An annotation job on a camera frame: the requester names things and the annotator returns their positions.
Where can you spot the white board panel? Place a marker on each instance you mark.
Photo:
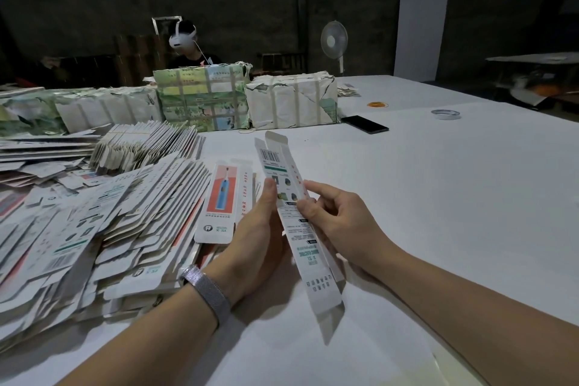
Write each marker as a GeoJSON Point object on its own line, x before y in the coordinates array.
{"type": "Point", "coordinates": [422, 26]}

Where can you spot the black smartphone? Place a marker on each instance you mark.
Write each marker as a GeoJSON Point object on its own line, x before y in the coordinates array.
{"type": "Point", "coordinates": [365, 124]}

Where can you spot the person's left forearm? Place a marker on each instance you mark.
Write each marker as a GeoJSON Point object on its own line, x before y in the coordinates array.
{"type": "Point", "coordinates": [145, 345]}

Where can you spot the row of white wrapped bundles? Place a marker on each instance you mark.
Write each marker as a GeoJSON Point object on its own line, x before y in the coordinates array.
{"type": "Point", "coordinates": [86, 110]}

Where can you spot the white head-mounted camera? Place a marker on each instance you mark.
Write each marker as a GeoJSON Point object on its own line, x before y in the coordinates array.
{"type": "Point", "coordinates": [184, 37]}

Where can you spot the grey band wristwatch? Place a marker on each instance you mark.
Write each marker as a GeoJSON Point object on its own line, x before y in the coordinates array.
{"type": "Point", "coordinates": [206, 292]}

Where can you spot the white tape roll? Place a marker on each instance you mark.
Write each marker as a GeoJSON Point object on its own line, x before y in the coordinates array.
{"type": "Point", "coordinates": [433, 114]}

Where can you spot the person's left hand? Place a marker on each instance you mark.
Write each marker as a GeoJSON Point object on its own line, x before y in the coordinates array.
{"type": "Point", "coordinates": [249, 250]}

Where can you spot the toothbrush carton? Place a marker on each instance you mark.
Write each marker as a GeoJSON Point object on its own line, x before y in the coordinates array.
{"type": "Point", "coordinates": [285, 187]}

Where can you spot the small white paper stack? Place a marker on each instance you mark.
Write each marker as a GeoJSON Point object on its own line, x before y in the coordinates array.
{"type": "Point", "coordinates": [347, 90]}

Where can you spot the cluttered side table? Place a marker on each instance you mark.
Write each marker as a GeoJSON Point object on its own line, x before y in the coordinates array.
{"type": "Point", "coordinates": [534, 83]}

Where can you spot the pile of cartons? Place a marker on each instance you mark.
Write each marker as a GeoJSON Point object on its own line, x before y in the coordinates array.
{"type": "Point", "coordinates": [90, 227]}

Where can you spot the dark wooden chair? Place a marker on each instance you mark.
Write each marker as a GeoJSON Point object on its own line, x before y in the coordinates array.
{"type": "Point", "coordinates": [280, 63]}

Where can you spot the small orange tape roll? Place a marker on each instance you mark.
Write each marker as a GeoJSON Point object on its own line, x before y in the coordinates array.
{"type": "Point", "coordinates": [376, 104]}

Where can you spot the white standing fan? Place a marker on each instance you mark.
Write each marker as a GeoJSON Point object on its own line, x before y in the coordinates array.
{"type": "Point", "coordinates": [335, 39]}

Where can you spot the person's right hand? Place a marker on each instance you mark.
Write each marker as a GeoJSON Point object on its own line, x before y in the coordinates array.
{"type": "Point", "coordinates": [348, 227]}

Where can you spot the green printed wrapped bundle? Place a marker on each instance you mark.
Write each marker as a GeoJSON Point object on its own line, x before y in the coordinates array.
{"type": "Point", "coordinates": [201, 96]}

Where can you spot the person's right forearm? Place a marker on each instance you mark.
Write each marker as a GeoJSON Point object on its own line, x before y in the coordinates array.
{"type": "Point", "coordinates": [479, 318]}

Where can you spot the fanned stack of white cartons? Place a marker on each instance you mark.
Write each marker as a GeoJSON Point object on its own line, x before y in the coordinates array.
{"type": "Point", "coordinates": [145, 144]}

